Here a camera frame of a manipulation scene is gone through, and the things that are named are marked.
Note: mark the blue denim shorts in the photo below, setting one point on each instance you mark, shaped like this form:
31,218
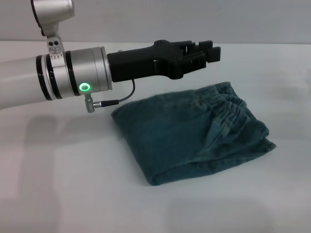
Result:
189,136

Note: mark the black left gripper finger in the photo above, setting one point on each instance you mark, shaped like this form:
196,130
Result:
205,44
215,54

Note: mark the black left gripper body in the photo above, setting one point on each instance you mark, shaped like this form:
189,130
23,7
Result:
145,63

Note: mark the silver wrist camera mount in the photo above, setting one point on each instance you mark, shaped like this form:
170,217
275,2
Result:
52,17

